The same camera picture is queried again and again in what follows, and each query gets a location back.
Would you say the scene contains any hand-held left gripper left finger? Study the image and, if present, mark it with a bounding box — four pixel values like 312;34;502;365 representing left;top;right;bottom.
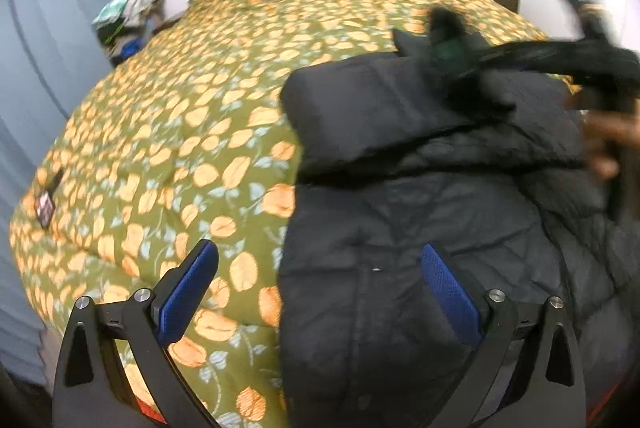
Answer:
52;239;221;428

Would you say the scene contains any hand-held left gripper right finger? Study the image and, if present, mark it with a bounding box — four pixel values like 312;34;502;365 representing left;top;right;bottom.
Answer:
421;243;586;428

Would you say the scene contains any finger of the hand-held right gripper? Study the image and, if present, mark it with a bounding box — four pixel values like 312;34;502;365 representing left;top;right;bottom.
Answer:
477;38;583;74

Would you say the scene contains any black puffer jacket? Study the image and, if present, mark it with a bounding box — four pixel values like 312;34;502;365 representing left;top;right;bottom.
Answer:
277;8;640;428

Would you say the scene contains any pile of clothes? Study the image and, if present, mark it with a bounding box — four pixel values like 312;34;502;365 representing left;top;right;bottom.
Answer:
91;0;168;63

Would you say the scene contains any person's right hand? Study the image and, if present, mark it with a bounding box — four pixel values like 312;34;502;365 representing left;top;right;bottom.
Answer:
567;95;640;181

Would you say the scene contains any green orange floral quilt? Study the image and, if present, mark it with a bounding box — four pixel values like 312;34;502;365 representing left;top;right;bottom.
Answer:
7;0;576;428

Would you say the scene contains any blue curtain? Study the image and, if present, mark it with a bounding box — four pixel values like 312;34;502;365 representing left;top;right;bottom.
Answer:
0;0;131;374

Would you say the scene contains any smartphone with black strap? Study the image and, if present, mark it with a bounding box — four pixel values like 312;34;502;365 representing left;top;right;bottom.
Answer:
35;168;66;223

